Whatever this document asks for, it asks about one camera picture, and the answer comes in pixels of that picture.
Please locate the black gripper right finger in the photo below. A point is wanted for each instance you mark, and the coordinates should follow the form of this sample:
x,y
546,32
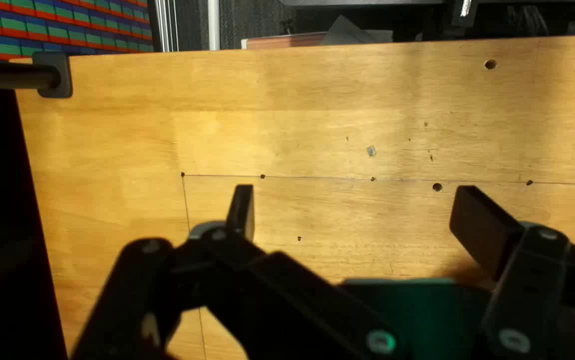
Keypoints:
x,y
534,293

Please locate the white vertical pole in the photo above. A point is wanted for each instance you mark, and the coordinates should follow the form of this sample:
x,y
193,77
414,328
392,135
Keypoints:
x,y
213,24

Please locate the reddish brown flat box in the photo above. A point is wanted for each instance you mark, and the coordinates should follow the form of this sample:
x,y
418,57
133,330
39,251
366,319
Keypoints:
x,y
281,42

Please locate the black table edge clamp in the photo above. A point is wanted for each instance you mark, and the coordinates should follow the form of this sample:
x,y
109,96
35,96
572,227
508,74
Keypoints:
x,y
53,74

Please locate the dark grey angular object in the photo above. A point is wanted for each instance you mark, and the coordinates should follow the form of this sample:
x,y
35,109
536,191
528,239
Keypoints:
x,y
358,32

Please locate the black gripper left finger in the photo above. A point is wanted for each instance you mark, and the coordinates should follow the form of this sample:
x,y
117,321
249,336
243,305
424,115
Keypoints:
x,y
235,280

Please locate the colourful striped woven cloth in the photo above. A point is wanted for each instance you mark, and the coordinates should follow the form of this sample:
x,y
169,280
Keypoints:
x,y
55,24

